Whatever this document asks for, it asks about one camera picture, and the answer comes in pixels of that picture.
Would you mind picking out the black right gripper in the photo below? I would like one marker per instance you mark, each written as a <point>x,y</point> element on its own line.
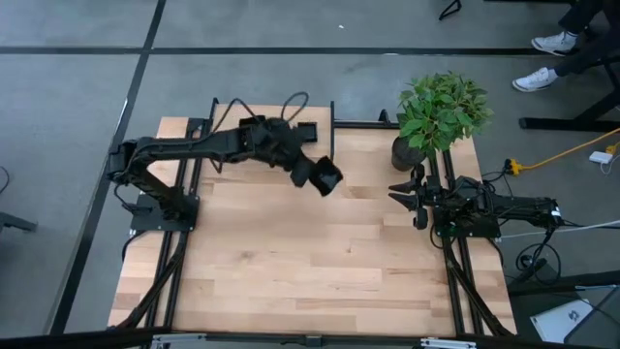
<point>428,196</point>

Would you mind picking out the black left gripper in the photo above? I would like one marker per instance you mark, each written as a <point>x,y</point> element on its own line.
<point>300,167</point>

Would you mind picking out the small square black plate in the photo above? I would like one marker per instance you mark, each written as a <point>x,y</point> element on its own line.
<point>307,132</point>

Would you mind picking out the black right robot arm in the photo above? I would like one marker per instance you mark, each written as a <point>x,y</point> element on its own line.
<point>513,208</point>

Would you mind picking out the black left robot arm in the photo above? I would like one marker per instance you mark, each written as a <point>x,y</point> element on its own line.
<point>184,145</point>

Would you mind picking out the black plant pot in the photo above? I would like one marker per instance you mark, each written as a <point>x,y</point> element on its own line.
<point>404,155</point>

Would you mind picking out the green leafy plant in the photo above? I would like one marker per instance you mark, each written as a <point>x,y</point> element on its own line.
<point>441,114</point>

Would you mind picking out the person's shoe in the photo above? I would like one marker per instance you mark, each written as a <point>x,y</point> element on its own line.
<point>554,44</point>
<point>533,81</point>

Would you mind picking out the black desk bar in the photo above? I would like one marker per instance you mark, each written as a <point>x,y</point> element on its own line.
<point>557,286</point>

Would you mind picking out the black metal stand leg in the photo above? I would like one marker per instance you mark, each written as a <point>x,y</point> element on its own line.
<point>449,9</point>

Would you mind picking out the white box with logo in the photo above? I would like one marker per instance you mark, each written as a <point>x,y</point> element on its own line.
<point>557,322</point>

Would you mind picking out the white power adapter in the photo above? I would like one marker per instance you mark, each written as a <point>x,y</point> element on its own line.
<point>600,157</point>

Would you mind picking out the person's leg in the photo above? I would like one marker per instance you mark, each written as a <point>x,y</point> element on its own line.
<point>581,14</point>
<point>588,55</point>

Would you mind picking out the black chair base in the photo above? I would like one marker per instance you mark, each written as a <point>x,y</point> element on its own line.
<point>14,222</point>

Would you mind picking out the wooden shelf with black frame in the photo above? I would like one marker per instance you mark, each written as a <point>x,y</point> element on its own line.
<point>323,116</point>

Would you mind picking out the black aluminium frame rail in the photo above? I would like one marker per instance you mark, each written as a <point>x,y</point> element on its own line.
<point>470,271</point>
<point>162,262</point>
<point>452,291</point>
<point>97,339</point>
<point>176,271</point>
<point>363,124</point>

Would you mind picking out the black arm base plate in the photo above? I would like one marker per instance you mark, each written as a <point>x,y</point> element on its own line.
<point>477,231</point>
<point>155,225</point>

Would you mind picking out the black diagonal frame brace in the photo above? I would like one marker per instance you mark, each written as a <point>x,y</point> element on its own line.
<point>489,311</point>
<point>150,291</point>

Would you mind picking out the grey metal bracket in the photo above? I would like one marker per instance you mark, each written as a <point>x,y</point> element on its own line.
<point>179,338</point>
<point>448,343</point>

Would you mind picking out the black desk base frame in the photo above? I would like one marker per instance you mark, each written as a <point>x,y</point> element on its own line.
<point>557,124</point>

